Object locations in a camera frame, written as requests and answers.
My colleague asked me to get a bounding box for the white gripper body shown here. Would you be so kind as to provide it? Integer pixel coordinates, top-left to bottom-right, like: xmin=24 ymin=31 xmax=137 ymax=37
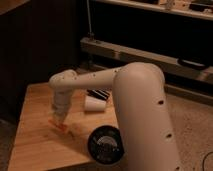
xmin=52 ymin=101 xmax=71 ymax=121

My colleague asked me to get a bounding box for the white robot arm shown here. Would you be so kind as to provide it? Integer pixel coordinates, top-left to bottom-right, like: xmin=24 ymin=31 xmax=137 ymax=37
xmin=49 ymin=62 xmax=183 ymax=171

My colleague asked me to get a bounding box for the black ceramic bowl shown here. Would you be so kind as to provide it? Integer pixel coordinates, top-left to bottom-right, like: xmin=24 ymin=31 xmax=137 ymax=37
xmin=87 ymin=125 xmax=124 ymax=165

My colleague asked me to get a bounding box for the white cup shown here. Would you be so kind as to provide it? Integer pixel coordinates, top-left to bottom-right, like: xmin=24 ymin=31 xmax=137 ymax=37
xmin=84 ymin=96 xmax=106 ymax=112

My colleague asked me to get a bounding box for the black striped object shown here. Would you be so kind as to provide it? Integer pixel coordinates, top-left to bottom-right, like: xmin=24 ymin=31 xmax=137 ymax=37
xmin=88 ymin=90 xmax=110 ymax=100

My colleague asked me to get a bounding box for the wooden table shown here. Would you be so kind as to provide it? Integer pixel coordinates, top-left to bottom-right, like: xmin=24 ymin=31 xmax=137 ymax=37
xmin=8 ymin=83 xmax=117 ymax=171

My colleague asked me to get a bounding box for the vertical metal pole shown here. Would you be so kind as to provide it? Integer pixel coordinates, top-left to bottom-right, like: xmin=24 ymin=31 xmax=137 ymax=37
xmin=86 ymin=0 xmax=94 ymax=41

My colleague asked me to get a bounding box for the wooden shelf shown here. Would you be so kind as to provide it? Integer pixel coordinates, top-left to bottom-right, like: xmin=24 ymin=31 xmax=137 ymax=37
xmin=93 ymin=0 xmax=213 ymax=21

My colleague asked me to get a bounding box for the grey metal rail bench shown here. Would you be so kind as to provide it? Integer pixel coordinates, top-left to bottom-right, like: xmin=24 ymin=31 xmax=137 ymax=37
xmin=79 ymin=36 xmax=213 ymax=84

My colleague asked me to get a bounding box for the black handle loop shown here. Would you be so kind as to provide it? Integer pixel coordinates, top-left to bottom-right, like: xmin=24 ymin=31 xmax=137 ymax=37
xmin=177 ymin=59 xmax=210 ymax=70

